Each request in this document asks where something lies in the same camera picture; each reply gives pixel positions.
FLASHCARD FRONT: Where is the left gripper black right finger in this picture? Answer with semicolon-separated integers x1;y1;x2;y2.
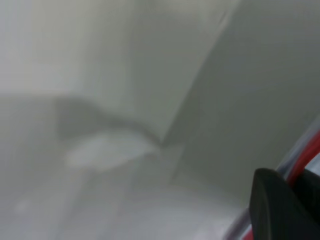
293;168;320;226

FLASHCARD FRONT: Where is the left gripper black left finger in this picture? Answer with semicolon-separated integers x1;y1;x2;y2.
248;167;320;240

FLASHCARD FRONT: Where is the transparent bag with red zipper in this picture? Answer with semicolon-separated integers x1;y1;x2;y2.
0;92;320;240

